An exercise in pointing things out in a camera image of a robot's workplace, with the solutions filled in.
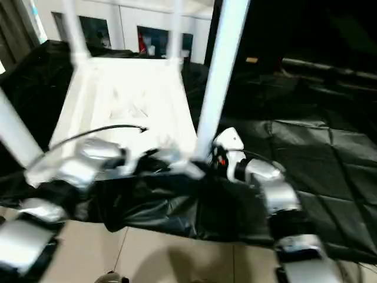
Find white plastic table top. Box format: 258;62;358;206
25;55;207;189

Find silver metal bar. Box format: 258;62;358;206
281;57;377;77

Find dark robot left foot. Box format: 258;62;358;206
98;271;130;283

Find large black box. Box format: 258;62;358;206
206;0;284;72

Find black work mat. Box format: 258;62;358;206
0;40;377;263

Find white pole teal bands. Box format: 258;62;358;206
28;0;50;42

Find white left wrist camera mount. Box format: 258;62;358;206
116;129;166;175

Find grey curtain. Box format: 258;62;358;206
0;0;34;69

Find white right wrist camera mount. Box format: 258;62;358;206
213;126;246;181

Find white glass-door cabinet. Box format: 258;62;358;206
38;0;213;60

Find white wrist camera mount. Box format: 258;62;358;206
116;129;166;175
213;126;246;181

